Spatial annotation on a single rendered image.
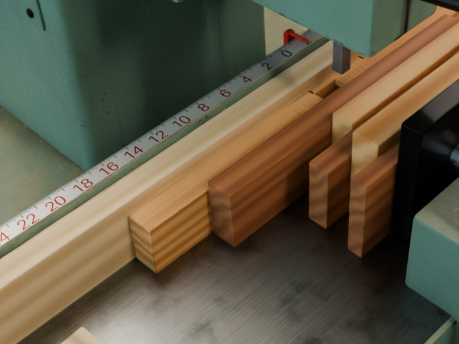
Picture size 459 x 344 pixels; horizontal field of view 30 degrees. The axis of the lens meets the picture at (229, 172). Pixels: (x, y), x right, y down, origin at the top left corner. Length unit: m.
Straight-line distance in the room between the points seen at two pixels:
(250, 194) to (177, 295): 0.08
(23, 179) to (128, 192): 0.26
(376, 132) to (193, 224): 0.13
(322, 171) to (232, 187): 0.06
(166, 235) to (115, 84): 0.22
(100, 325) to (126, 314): 0.02
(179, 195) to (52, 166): 0.27
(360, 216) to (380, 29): 0.11
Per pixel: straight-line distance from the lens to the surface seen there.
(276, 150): 0.54
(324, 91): 0.61
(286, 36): 0.62
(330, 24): 0.54
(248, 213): 0.54
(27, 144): 0.81
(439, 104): 0.51
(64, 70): 0.69
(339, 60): 0.59
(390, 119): 0.53
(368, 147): 0.52
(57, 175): 0.77
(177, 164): 0.54
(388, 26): 0.53
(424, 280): 0.52
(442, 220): 0.49
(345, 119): 0.56
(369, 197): 0.51
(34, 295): 0.51
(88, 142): 0.73
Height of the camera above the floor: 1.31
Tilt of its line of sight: 43 degrees down
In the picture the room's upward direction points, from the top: 5 degrees counter-clockwise
